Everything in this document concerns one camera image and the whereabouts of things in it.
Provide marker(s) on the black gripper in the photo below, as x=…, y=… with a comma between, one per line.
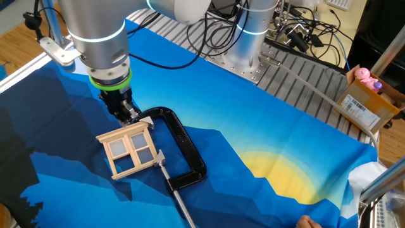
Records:
x=115, y=98

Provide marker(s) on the miniature wooden sliding window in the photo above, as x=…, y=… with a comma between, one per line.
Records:
x=128, y=152

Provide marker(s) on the black C-clamp with steel screw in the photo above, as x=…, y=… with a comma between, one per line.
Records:
x=190, y=149

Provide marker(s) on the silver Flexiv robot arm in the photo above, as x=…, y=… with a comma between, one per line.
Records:
x=101, y=31

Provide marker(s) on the person's bare hand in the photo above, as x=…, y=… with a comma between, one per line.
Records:
x=307, y=222

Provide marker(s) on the blue printed landscape cloth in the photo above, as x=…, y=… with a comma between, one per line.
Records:
x=253, y=142

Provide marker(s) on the cardboard box with shipping label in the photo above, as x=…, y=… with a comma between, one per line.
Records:
x=364, y=107

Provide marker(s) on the white keyboard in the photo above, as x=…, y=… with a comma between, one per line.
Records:
x=340, y=3

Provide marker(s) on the pink plastic toy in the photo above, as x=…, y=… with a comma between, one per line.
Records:
x=364, y=76

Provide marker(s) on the purple toy cap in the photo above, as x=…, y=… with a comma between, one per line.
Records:
x=377, y=85

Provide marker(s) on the silver mounting bracket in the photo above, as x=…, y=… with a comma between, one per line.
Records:
x=57, y=52

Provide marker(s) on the aluminium frame post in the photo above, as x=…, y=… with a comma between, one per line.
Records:
x=383, y=185
x=389, y=49
x=53, y=22

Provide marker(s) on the black camera on mount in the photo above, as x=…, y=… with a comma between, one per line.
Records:
x=31, y=22

